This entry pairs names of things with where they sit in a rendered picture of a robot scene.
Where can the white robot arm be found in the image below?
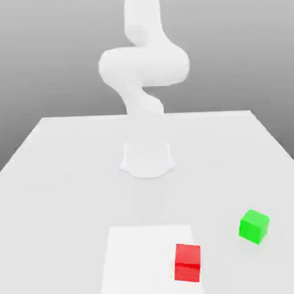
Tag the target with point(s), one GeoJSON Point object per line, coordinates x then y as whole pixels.
{"type": "Point", "coordinates": [144, 66]}

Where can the small red cube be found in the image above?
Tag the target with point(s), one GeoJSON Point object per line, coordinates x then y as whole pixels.
{"type": "Point", "coordinates": [187, 262]}

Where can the small green cube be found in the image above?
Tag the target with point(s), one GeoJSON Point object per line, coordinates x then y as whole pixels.
{"type": "Point", "coordinates": [253, 226]}

